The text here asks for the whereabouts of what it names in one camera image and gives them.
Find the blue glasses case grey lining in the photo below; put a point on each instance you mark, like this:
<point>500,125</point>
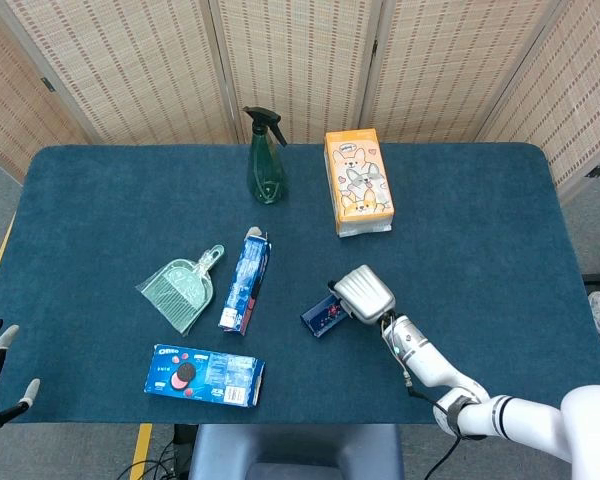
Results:
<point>320,317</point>

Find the orange corgi tissue pack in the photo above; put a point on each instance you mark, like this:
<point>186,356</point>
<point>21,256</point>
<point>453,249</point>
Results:
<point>360,185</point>

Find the woven folding screen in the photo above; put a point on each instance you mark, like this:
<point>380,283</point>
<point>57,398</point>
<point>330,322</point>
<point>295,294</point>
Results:
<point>130,60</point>

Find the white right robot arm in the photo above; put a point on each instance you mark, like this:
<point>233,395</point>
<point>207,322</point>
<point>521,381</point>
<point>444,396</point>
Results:
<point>430,360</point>

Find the green dustpan brush set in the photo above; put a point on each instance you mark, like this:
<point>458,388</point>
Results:
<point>180,290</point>

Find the green plastic spray bottle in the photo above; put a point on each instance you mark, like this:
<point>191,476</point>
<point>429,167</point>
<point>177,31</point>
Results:
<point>266,170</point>

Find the blue table cloth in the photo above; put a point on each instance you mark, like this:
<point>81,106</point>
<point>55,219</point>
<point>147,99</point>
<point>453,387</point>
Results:
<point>480,225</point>

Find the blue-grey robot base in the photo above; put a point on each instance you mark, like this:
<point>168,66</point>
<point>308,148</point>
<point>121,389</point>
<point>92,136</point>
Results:
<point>295,450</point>

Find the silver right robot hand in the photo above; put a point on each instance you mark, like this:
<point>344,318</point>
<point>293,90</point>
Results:
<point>365,295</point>

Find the blue Oreo box dented end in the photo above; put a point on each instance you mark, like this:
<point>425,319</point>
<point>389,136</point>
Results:
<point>205,375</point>

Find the blue Oreo box open flaps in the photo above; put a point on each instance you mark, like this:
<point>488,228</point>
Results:
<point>245,285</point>

